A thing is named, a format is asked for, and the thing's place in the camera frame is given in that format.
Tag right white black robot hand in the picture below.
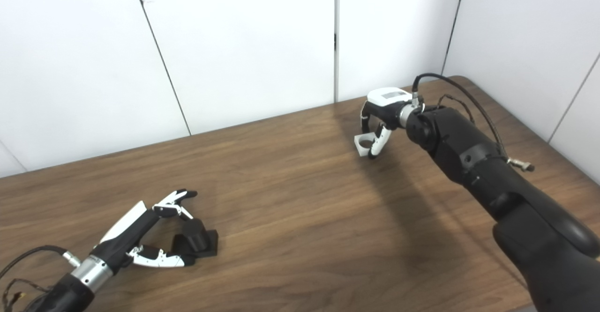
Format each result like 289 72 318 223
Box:
360 87 422 160

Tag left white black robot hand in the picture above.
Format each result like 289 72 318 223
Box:
91 189 198 273

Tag white square piece with hole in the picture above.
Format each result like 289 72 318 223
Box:
354 132 378 157

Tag black peg with square base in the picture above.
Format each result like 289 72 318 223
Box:
171 217 219 259

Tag thin wires on right arm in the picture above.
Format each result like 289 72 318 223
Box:
436 94 476 125

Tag thin wires on arm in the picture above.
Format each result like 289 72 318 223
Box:
436 94 476 125
0 278 50 312

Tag black cable at right wrist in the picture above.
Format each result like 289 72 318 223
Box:
412 73 535 172

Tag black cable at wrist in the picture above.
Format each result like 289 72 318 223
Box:
0 245 81 280
412 73 535 172

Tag black cable at left wrist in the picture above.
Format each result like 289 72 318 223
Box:
0 245 81 280

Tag thin wires on left arm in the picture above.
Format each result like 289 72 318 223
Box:
0 278 50 312

